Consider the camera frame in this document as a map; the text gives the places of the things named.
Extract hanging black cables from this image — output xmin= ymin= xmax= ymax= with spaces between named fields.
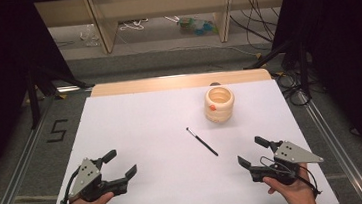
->
xmin=227 ymin=0 xmax=285 ymax=55

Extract metal floor rail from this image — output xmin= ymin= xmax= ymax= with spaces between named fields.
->
xmin=296 ymin=84 xmax=362 ymax=204
xmin=0 ymin=93 xmax=66 ymax=204

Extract thin black brush pen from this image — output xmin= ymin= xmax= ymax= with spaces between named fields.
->
xmin=185 ymin=124 xmax=219 ymax=159

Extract black metal stand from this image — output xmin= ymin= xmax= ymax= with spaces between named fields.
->
xmin=242 ymin=37 xmax=314 ymax=108
xmin=24 ymin=61 xmax=93 ymax=131

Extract white table mat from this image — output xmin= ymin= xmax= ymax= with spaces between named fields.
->
xmin=36 ymin=73 xmax=340 ymax=204

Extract black cable bundle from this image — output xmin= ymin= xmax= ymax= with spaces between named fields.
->
xmin=272 ymin=68 xmax=315 ymax=110

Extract person's right hand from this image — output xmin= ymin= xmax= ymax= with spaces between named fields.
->
xmin=261 ymin=162 xmax=319 ymax=204

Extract clear plastic bag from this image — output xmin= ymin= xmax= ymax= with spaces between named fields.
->
xmin=78 ymin=23 xmax=101 ymax=48

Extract white cord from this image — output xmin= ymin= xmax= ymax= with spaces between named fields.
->
xmin=118 ymin=17 xmax=151 ymax=34

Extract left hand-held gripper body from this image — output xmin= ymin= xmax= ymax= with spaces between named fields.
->
xmin=64 ymin=153 xmax=132 ymax=204

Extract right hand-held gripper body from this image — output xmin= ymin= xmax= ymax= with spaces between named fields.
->
xmin=246 ymin=136 xmax=327 ymax=190

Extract light wooden bench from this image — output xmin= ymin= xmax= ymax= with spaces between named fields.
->
xmin=34 ymin=0 xmax=294 ymax=61

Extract cream ribbed pen holder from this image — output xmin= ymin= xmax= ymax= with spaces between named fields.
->
xmin=202 ymin=84 xmax=238 ymax=125

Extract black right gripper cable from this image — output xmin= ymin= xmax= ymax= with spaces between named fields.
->
xmin=259 ymin=150 xmax=323 ymax=204

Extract colourful plastic bag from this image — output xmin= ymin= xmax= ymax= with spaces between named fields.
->
xmin=177 ymin=12 xmax=219 ymax=39

